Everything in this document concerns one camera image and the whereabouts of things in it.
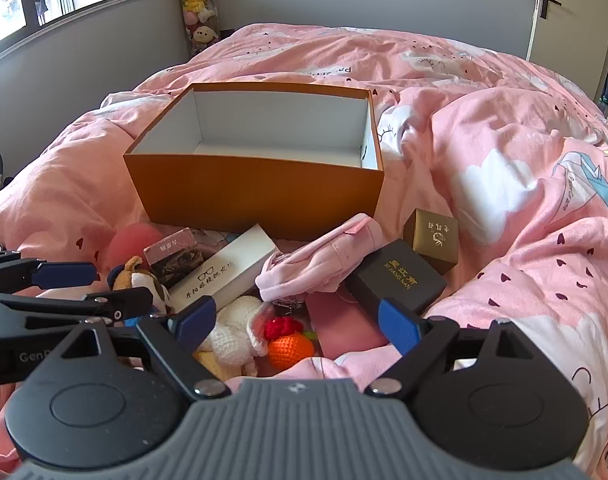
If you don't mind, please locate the pink wallet box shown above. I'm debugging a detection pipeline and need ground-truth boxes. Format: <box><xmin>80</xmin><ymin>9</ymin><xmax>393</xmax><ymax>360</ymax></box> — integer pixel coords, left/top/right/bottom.
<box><xmin>304</xmin><ymin>290</ymin><xmax>392</xmax><ymax>361</ymax></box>

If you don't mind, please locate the pink cloth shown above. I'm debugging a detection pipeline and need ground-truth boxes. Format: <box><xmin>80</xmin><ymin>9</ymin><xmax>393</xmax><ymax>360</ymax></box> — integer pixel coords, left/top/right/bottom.
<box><xmin>255</xmin><ymin>212</ymin><xmax>385</xmax><ymax>303</ymax></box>

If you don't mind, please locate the white crochet doll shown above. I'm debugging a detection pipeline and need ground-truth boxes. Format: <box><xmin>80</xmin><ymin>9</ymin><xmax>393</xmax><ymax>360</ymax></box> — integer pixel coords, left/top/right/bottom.
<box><xmin>194</xmin><ymin>295</ymin><xmax>269</xmax><ymax>381</ymax></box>

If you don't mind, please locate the window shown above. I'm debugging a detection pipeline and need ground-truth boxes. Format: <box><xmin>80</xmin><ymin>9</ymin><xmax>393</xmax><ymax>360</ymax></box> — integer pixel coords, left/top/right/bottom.
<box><xmin>0</xmin><ymin>0</ymin><xmax>157</xmax><ymax>53</ymax></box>

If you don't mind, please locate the black box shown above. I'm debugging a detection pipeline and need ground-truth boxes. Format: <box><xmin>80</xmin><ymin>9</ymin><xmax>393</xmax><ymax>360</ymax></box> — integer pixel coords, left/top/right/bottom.
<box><xmin>345</xmin><ymin>239</ymin><xmax>447</xmax><ymax>317</ymax></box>

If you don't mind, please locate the metal key ring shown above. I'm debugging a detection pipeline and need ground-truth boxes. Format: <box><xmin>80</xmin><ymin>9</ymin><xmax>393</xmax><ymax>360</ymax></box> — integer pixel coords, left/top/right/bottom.
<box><xmin>273</xmin><ymin>296</ymin><xmax>307</xmax><ymax>317</ymax></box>

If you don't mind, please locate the small maroon box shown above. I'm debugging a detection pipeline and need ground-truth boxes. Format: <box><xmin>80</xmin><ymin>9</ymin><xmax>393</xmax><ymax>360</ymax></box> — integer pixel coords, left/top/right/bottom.
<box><xmin>143</xmin><ymin>227</ymin><xmax>205</xmax><ymax>290</ymax></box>

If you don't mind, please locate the pink printed blanket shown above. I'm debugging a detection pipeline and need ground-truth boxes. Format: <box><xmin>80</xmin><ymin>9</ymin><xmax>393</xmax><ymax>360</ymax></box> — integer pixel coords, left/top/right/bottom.
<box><xmin>0</xmin><ymin>24</ymin><xmax>608</xmax><ymax>480</ymax></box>

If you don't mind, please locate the crochet orange with red flower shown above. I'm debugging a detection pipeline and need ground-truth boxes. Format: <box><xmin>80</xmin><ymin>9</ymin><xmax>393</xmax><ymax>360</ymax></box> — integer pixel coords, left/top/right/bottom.
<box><xmin>263</xmin><ymin>316</ymin><xmax>315</xmax><ymax>373</ymax></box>

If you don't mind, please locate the orange cardboard box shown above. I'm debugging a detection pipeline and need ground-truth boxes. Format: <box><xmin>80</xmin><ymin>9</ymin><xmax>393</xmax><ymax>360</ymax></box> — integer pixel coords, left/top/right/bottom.
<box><xmin>123</xmin><ymin>81</ymin><xmax>386</xmax><ymax>241</ymax></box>

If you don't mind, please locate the pink round puff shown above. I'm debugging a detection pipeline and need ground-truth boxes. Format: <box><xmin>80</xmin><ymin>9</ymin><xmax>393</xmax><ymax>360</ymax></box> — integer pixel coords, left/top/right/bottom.
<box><xmin>106</xmin><ymin>224</ymin><xmax>162</xmax><ymax>273</ymax></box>

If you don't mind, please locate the gold box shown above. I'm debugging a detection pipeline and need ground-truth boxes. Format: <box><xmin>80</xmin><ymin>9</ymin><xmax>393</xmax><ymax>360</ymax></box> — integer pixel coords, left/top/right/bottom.
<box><xmin>403</xmin><ymin>208</ymin><xmax>459</xmax><ymax>276</ymax></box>

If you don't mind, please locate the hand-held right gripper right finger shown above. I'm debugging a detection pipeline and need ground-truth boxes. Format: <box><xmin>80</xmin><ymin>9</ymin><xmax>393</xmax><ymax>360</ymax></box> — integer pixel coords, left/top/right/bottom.
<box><xmin>365</xmin><ymin>297</ymin><xmax>577</xmax><ymax>401</ymax></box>

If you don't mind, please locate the white glasses box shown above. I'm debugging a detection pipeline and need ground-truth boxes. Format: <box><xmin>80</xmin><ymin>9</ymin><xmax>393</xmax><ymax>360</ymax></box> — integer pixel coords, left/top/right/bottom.
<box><xmin>166</xmin><ymin>224</ymin><xmax>279</xmax><ymax>315</ymax></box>

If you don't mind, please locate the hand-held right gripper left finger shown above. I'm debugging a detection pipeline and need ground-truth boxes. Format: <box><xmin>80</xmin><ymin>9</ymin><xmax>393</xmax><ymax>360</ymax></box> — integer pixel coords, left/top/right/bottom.
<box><xmin>31</xmin><ymin>296</ymin><xmax>232</xmax><ymax>401</ymax></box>

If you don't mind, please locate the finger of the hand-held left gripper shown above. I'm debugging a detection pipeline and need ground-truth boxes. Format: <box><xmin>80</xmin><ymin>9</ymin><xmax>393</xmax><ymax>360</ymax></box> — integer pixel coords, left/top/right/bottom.
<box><xmin>0</xmin><ymin>286</ymin><xmax>155</xmax><ymax>332</ymax></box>
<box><xmin>0</xmin><ymin>245</ymin><xmax>101</xmax><ymax>293</ymax></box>

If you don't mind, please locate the stack of plush toys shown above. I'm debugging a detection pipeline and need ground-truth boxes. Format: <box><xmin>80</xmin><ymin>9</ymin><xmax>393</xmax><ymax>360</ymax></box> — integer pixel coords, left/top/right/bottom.
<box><xmin>176</xmin><ymin>0</ymin><xmax>222</xmax><ymax>56</ymax></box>

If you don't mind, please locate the dog plush toy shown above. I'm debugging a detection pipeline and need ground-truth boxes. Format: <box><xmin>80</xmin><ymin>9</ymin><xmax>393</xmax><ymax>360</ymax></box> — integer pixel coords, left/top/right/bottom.
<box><xmin>106</xmin><ymin>256</ymin><xmax>172</xmax><ymax>321</ymax></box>

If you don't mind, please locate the white door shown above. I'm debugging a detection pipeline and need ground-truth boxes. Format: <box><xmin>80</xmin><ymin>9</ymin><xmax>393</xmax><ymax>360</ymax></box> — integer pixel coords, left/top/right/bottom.
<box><xmin>526</xmin><ymin>0</ymin><xmax>608</xmax><ymax>101</ymax></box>

